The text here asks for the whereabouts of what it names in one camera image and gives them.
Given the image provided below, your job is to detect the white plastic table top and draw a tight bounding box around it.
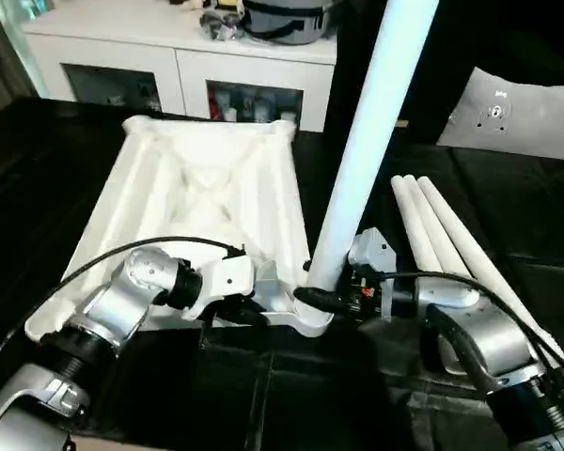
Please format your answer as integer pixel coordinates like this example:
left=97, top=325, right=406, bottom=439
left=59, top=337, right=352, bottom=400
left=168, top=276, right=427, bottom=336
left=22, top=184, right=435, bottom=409
left=23, top=115, right=335, bottom=341

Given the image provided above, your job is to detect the white plastic table leg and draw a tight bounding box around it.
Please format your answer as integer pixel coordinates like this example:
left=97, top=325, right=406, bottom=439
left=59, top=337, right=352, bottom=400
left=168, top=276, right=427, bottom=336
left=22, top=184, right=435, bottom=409
left=416, top=175, right=564, bottom=369
left=390, top=175, right=457, bottom=283
left=402, top=174, right=518, bottom=311
left=304, top=0, right=441, bottom=294

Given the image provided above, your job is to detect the black work mat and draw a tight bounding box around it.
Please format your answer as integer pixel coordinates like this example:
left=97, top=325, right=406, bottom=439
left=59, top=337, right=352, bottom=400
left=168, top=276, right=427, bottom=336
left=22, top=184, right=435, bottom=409
left=0, top=94, right=564, bottom=451

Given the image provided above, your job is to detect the white cabinet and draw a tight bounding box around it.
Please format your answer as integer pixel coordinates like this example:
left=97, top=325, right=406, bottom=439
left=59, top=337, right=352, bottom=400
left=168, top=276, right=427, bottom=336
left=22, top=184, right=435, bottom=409
left=23, top=0, right=337, bottom=132

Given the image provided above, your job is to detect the grey bag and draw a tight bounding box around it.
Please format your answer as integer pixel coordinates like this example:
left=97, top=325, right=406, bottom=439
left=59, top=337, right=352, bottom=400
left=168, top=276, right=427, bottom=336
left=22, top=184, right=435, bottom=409
left=240, top=0, right=335, bottom=45

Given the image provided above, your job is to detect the tangled small items pile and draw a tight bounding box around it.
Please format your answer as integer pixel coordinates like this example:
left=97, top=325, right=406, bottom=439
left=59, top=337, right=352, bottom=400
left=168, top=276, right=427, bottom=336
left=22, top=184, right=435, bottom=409
left=199, top=8, right=245, bottom=40

